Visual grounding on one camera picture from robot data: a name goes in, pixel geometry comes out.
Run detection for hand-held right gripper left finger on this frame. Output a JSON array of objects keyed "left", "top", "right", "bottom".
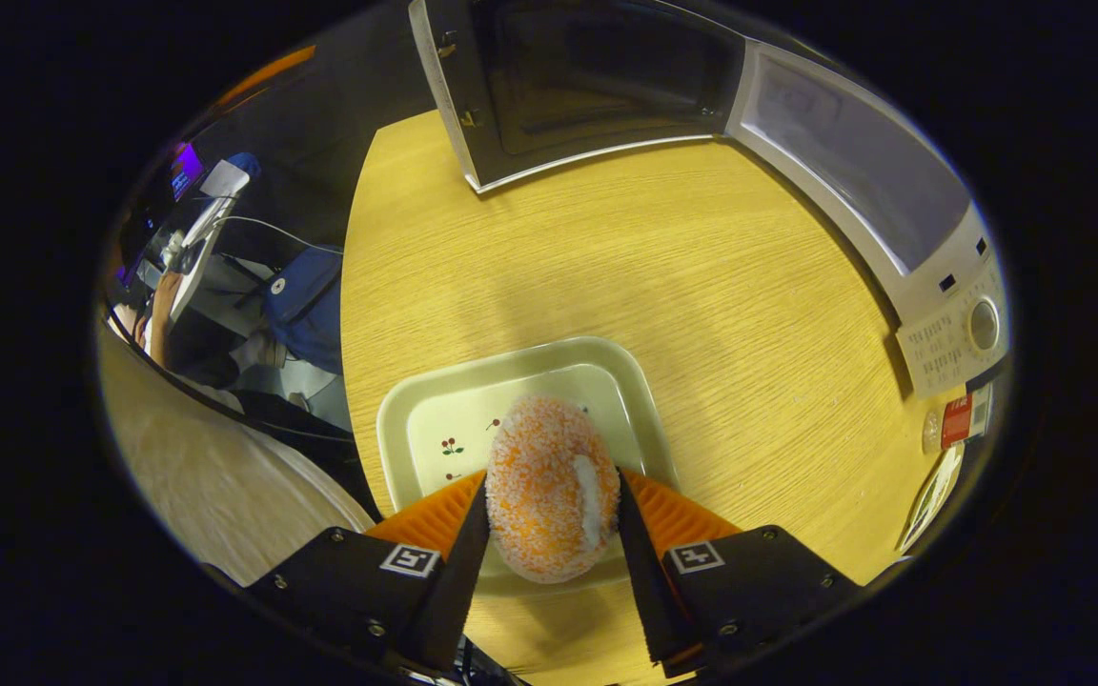
[{"left": 244, "top": 472, "right": 491, "bottom": 673}]

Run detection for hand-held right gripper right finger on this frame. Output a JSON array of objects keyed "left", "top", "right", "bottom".
[{"left": 616, "top": 467, "right": 863, "bottom": 677}]

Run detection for orange sugared bread roll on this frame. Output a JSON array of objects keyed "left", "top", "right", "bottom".
[{"left": 485, "top": 393, "right": 622, "bottom": 584}]

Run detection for white microwave oven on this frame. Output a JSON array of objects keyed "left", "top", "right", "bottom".
[{"left": 408, "top": 0, "right": 1012, "bottom": 399}]

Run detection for cream square plate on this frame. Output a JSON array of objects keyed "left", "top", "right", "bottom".
[{"left": 376, "top": 335, "right": 681, "bottom": 596}]

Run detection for person's beige trousers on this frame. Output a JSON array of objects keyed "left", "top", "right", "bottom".
[{"left": 96, "top": 324, "right": 378, "bottom": 587}]

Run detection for white divided dish of beans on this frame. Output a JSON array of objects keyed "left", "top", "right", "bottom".
[{"left": 897, "top": 443, "right": 966, "bottom": 554}]

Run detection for blue backpack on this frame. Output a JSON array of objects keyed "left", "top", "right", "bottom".
[{"left": 261, "top": 246, "right": 345, "bottom": 374}]

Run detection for clear plastic bottle red label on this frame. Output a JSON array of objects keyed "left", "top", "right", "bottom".
[{"left": 921, "top": 381, "right": 996, "bottom": 456}]

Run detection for white device on stand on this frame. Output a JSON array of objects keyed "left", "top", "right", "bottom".
[{"left": 166, "top": 158, "right": 252, "bottom": 325}]

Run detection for purple lit screen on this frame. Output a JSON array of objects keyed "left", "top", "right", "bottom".
[{"left": 168, "top": 143, "right": 207, "bottom": 201}]

